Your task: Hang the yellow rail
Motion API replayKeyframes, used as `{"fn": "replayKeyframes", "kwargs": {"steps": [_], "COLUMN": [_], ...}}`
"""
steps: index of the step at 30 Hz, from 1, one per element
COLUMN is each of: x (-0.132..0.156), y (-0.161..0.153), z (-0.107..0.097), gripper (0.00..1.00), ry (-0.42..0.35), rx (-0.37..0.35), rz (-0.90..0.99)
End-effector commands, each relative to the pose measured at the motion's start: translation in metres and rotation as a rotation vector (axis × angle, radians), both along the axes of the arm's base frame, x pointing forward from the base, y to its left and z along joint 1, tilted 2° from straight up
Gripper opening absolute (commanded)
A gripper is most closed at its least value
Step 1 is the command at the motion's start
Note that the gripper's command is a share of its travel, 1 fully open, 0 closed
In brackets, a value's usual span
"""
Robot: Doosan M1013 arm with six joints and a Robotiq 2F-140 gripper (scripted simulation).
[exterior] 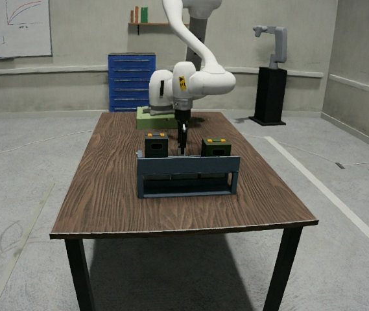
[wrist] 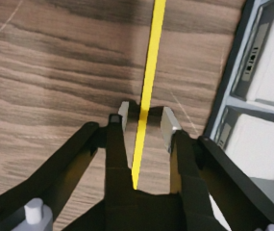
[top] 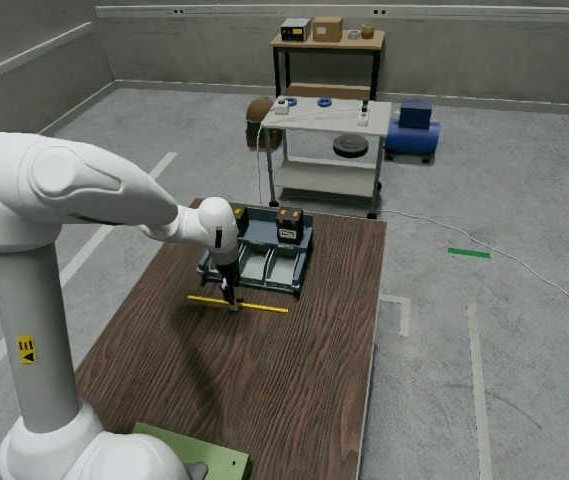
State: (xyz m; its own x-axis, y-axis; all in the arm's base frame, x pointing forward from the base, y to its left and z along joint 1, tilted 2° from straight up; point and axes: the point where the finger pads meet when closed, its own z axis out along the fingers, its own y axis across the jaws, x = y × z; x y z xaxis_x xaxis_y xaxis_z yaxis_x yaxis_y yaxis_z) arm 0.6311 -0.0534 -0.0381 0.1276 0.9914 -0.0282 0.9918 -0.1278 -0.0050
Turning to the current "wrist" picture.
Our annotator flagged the yellow bar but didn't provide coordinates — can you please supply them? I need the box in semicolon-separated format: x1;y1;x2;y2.
132;0;165;189

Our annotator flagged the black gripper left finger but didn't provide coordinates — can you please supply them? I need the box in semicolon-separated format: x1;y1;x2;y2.
0;101;144;231

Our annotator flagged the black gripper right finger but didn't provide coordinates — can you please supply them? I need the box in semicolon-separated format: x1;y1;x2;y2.
161;107;274;231

